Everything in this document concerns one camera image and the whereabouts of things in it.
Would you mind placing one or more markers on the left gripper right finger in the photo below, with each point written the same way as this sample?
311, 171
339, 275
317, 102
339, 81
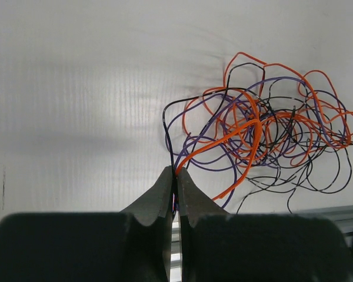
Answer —
220, 246

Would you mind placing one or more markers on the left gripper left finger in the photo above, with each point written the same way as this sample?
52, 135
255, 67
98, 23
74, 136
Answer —
131, 245

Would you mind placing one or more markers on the aluminium mounting rail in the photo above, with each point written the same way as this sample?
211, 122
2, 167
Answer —
342, 216

